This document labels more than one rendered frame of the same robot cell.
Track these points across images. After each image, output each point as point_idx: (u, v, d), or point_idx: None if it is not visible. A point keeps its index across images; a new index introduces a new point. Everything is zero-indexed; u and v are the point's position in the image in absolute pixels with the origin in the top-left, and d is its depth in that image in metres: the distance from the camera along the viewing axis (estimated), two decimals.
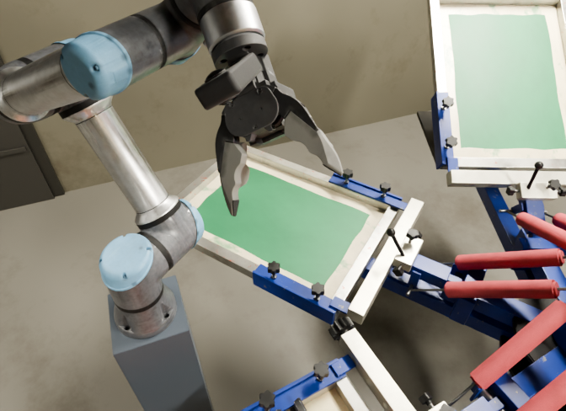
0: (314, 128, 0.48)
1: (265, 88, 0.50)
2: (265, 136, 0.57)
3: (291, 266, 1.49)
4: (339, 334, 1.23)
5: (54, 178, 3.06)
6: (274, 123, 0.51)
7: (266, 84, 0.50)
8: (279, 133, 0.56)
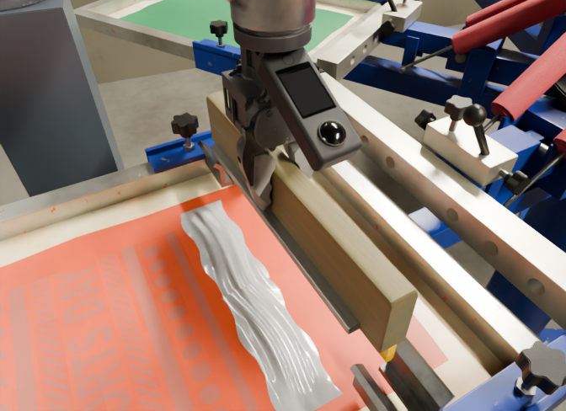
0: None
1: None
2: None
3: None
4: None
5: None
6: None
7: None
8: None
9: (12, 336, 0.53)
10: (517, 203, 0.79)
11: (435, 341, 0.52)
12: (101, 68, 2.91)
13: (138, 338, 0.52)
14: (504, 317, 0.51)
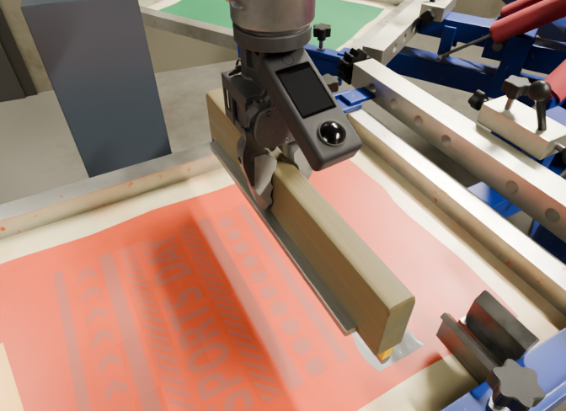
0: None
1: None
2: None
3: None
4: (352, 69, 0.91)
5: (24, 72, 2.74)
6: None
7: None
8: None
9: (109, 296, 0.57)
10: None
11: (504, 300, 0.56)
12: None
13: (227, 298, 0.56)
14: None
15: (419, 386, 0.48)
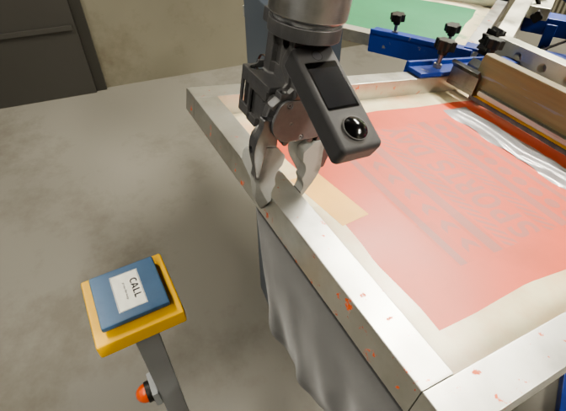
0: (322, 165, 0.50)
1: None
2: None
3: None
4: None
5: (98, 68, 2.95)
6: (308, 129, 0.46)
7: None
8: None
9: (381, 156, 0.67)
10: None
11: None
12: (181, 61, 3.16)
13: (476, 170, 0.69)
14: None
15: None
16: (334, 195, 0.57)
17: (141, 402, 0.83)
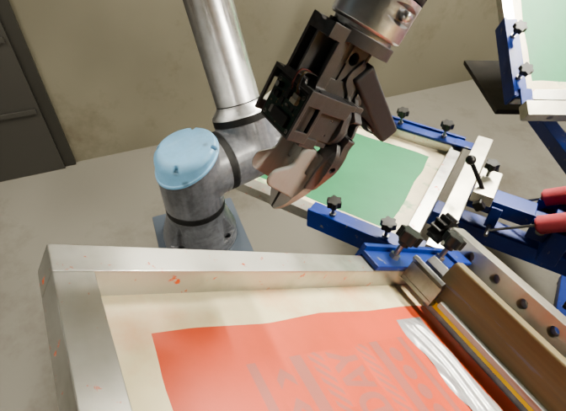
0: None
1: None
2: None
3: (349, 206, 1.31)
4: (445, 231, 0.98)
5: (65, 146, 2.89)
6: None
7: None
8: None
9: None
10: None
11: None
12: (152, 133, 3.10)
13: None
14: None
15: None
16: None
17: None
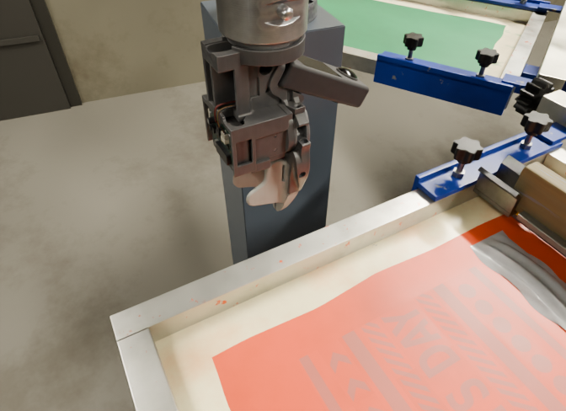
0: None
1: None
2: (244, 157, 0.42)
3: None
4: (536, 101, 0.82)
5: (70, 82, 2.66)
6: None
7: None
8: None
9: (379, 391, 0.48)
10: None
11: None
12: (164, 73, 2.87)
13: (520, 394, 0.48)
14: None
15: None
16: None
17: None
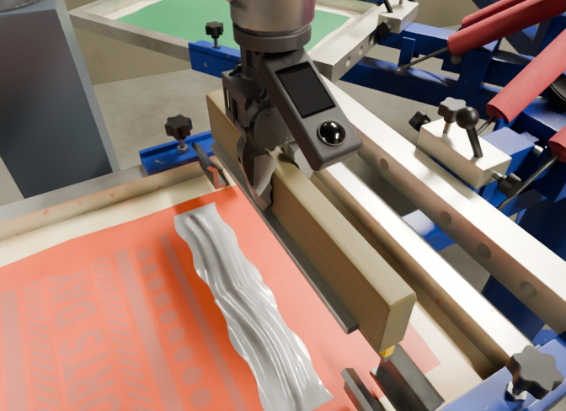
0: None
1: None
2: None
3: None
4: None
5: None
6: None
7: None
8: None
9: (2, 339, 0.53)
10: (512, 205, 0.79)
11: (428, 344, 0.52)
12: (99, 69, 2.91)
13: (130, 342, 0.52)
14: (496, 320, 0.51)
15: None
16: None
17: None
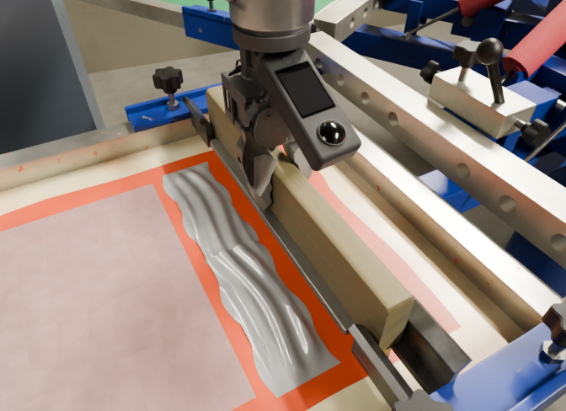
0: None
1: None
2: None
3: None
4: None
5: None
6: None
7: None
8: None
9: None
10: None
11: (445, 306, 0.46)
12: (95, 56, 2.85)
13: None
14: (524, 278, 0.45)
15: None
16: None
17: None
